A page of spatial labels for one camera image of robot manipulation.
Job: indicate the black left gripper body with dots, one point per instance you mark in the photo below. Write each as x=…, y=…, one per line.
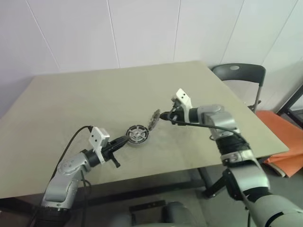
x=109, y=151

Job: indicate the grey rounded shape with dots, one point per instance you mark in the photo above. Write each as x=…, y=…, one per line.
x=122, y=220
x=177, y=215

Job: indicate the motor stator with copper windings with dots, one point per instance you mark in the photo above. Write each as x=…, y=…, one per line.
x=137, y=133

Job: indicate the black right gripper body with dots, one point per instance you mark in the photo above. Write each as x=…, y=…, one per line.
x=177, y=116

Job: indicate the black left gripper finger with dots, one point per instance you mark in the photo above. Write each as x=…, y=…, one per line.
x=123, y=139
x=122, y=144

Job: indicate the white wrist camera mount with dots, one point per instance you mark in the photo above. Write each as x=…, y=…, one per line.
x=183, y=95
x=97, y=137

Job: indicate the black plastic folding chair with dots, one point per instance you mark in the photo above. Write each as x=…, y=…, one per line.
x=243, y=71

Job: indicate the orange flat bag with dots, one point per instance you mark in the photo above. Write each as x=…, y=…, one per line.
x=279, y=127

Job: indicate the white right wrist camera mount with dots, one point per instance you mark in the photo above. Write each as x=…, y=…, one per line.
x=183, y=95

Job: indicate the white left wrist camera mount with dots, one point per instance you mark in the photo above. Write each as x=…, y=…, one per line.
x=97, y=137

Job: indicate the grey round motor end cover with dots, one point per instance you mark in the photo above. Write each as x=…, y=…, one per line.
x=154, y=119

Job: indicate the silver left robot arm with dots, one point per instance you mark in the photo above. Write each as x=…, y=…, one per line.
x=68, y=165

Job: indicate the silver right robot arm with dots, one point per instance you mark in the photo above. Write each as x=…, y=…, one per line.
x=220, y=118

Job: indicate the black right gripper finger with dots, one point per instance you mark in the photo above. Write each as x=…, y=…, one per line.
x=167, y=118
x=167, y=113

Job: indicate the black table frame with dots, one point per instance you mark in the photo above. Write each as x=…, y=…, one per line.
x=142, y=192

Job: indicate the black flat bracket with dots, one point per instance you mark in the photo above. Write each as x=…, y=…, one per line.
x=146, y=205

